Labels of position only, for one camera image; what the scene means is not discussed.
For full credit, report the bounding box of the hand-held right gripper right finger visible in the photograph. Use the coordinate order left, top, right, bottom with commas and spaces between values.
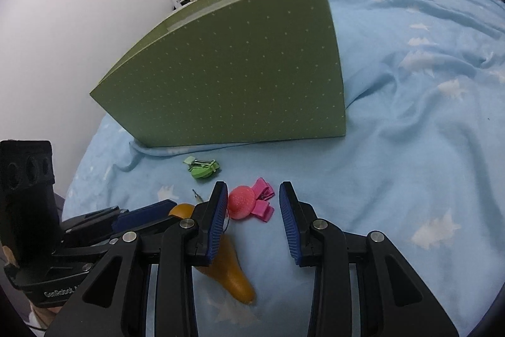
278, 181, 460, 337

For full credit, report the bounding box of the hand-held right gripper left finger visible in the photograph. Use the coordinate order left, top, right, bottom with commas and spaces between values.
44, 181, 230, 337

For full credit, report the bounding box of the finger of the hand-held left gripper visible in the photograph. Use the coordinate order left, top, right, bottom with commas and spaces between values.
117, 199, 178, 232
62, 205, 121, 239

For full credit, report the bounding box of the pink strawberry hair clip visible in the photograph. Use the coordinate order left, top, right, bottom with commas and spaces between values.
229, 178, 276, 222

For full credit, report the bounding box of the orange gourd pendant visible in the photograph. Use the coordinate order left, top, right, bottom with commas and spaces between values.
168, 203, 257, 304

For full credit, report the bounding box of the green hair clip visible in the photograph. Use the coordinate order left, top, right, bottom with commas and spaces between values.
183, 156, 221, 180

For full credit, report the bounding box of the green cardboard box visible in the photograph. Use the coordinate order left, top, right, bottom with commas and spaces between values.
89, 0, 347, 147

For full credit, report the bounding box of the blue tree print bed sheet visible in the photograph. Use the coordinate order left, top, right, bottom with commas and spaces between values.
62, 0, 505, 337

